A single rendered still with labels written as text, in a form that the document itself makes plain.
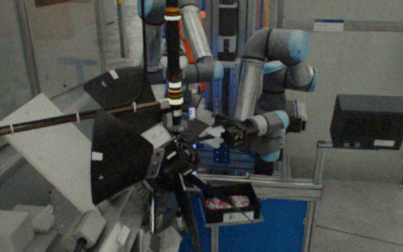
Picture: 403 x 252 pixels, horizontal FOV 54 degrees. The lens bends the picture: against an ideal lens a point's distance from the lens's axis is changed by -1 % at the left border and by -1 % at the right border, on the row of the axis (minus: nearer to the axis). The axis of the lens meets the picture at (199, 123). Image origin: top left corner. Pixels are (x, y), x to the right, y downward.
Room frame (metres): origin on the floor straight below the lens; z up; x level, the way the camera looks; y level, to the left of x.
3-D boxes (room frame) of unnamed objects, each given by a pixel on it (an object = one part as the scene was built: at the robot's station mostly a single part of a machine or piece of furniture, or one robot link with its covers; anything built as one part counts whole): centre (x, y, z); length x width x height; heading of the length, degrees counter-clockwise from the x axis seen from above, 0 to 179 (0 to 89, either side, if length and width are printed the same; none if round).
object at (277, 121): (1.37, -0.28, 1.17); 0.11 x 0.08 x 0.09; 120
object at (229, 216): (1.32, -0.12, 0.85); 0.22 x 0.17 x 0.07; 97
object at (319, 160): (1.44, -0.50, 0.96); 0.03 x 0.03 x 0.20; 83
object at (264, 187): (1.50, -0.07, 0.82); 0.90 x 0.04 x 0.08; 83
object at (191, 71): (1.44, 0.07, 1.34); 0.11 x 0.08 x 0.11; 107
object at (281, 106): (1.89, -0.37, 1.09); 0.15 x 0.15 x 0.10
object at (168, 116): (1.15, 0.08, 1.31); 0.09 x 0.07 x 0.10; 118
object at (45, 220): (1.20, 0.57, 0.87); 0.15 x 0.09 x 0.02; 167
